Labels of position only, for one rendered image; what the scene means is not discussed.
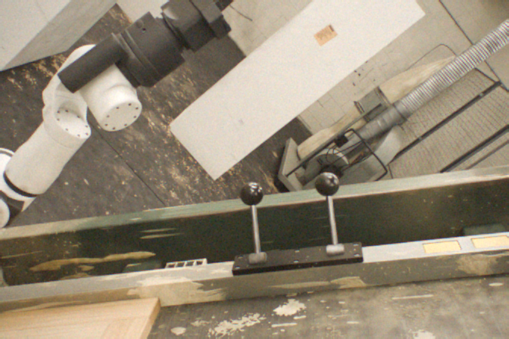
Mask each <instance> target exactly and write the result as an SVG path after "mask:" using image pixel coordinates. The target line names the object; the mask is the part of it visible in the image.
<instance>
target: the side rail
mask: <svg viewBox="0 0 509 339"><path fill-rule="evenodd" d="M331 197H332V198H333V207H334V214H335V219H336V231H337V237H338V243H339V244H350V243H358V242H360V243H361V247H372V246H380V245H387V244H400V243H408V242H415V241H428V240H436V239H443V238H457V237H460V236H461V229H462V228H463V227H466V226H470V225H483V224H490V223H498V222H501V223H504V224H505V225H506V227H507V229H508V230H509V165H505V166H493V167H486V168H480V169H468V170H461V171H456V172H449V173H437V174H431V175H425V176H413V177H406V178H400V179H388V180H382V181H375V182H363V183H357V184H350V185H340V186H339V190H338V191H337V192H336V194H335V195H333V196H331ZM256 210H257V218H258V232H259V240H260V248H261V253H266V252H274V251H282V250H295V249H302V248H309V247H322V246H327V245H332V241H331V234H330V229H329V223H328V216H327V210H326V198H325V197H323V196H321V195H320V194H319V193H318V192H317V190H316V189H308V190H302V191H290V192H284V193H277V194H266V195H264V197H263V199H262V201H261V202H260V203H259V204H258V205H256ZM252 253H255V250H254V242H253V234H252V226H251V211H250V206H248V205H246V204H244V203H243V202H242V200H241V199H235V200H229V201H217V202H210V203H204V204H193V205H186V206H180V207H168V208H161V209H155V210H143V211H137V212H130V213H119V214H113V215H107V216H94V217H88V218H82V219H70V220H63V221H57V222H45V223H38V225H26V226H20V227H13V228H8V229H6V230H5V231H4V232H3V233H2V234H0V254H1V257H2V264H3V266H4V269H5V273H6V276H7V277H8V281H9V284H10V285H25V284H33V283H40V282H47V281H61V280H68V279H75V278H90V277H97V276H104V275H111V274H118V273H122V272H123V270H124V269H125V267H126V265H127V264H128V263H137V262H145V261H152V260H160V261H162V262H163V264H164V267H166V265H167V263H176V262H184V261H191V260H204V259H206V260H207V264H210V263H224V262H232V261H235V258H236V256H239V255H246V254H252Z"/></svg>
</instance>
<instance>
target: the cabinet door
mask: <svg viewBox="0 0 509 339"><path fill-rule="evenodd" d="M160 308H161V302H160V299H159V297H150V298H142V299H134V300H119V301H111V302H104V303H89V304H80V306H66V307H58V308H50V309H35V310H27V311H20V312H12V313H0V339H146V338H147V336H148V333H149V332H150V330H151V327H152V326H153V324H154V323H155V320H156V317H157V315H158V313H159V311H160Z"/></svg>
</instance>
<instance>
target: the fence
mask: <svg viewBox="0 0 509 339"><path fill-rule="evenodd" d="M500 236H507V238H508V240H509V232H504V233H497V234H490V235H476V236H468V237H460V238H447V239H440V240H432V241H418V242H411V243H403V244H390V245H383V246H375V247H362V254H363V259H364V261H363V262H362V263H350V264H342V265H335V266H321V267H313V268H306V269H292V270H284V271H276V272H262V273H255V274H247V275H233V271H232V269H233V264H234V262H227V263H214V264H206V265H199V266H186V267H178V268H171V269H157V270H150V271H142V272H129V273H122V274H114V275H107V276H100V277H93V278H80V279H71V280H64V281H51V282H43V283H36V284H28V285H15V286H7V287H2V288H0V313H12V312H20V311H27V310H35V309H50V308H58V307H66V306H80V304H89V303H104V302H111V301H119V300H134V299H142V298H150V297H159V299H160V302H161V306H171V305H179V304H187V303H202V302H211V301H218V300H234V299H242V298H250V297H264V296H272V295H281V294H296V293H304V292H312V291H327V290H335V289H343V288H357V287H366V286H374V285H389V284H397V283H405V282H413V281H428V280H436V279H444V278H460V277H468V276H476V275H491V274H499V273H507V272H509V245H501V246H494V247H479V248H475V246H474V244H473V242H472V239H478V238H492V237H500ZM449 241H457V243H458V245H459V247H460V250H450V251H442V252H435V253H425V251H424V249H423V245H424V244H435V243H442V242H449Z"/></svg>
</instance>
